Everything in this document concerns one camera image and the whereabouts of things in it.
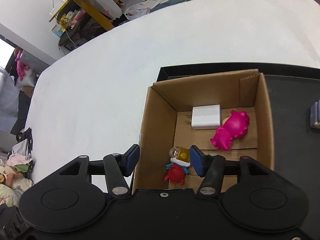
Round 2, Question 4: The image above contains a pink plush toy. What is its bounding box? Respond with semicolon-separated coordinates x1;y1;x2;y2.
15;50;31;81

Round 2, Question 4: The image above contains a white plastic bag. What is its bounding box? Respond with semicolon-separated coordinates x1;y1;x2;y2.
124;2;150;21

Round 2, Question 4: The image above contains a red crab keychain toy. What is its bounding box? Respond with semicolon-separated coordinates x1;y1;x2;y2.
164;146;191;186

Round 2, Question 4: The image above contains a black flat tray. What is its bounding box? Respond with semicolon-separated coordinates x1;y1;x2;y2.
157;62;319;239

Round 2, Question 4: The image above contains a pink monster figurine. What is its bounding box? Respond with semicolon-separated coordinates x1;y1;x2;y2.
210;110;250;151

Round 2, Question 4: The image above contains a yellow side table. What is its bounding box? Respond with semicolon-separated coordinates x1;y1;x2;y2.
49;0;114;31

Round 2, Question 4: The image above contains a white pastel toy cube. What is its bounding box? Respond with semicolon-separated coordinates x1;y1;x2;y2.
310;100;320;129

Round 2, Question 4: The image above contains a white charger plug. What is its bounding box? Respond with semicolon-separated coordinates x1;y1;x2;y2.
185;105;222;130

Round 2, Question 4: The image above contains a brown cardboard box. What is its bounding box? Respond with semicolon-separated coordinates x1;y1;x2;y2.
133;69;274;190

